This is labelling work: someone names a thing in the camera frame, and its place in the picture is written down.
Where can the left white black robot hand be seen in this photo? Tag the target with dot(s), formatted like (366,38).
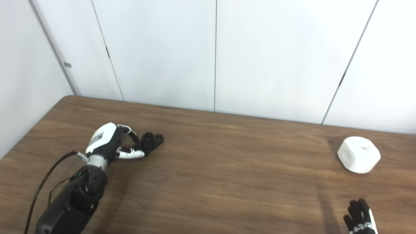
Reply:
(102,139)

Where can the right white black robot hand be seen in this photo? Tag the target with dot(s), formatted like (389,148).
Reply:
(360,216)

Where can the black plastic holder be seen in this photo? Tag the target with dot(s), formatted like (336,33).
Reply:
(152,143)

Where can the round white plastic piece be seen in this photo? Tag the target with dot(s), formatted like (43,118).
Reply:
(359,157)

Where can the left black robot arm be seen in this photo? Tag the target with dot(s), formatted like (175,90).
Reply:
(74,201)

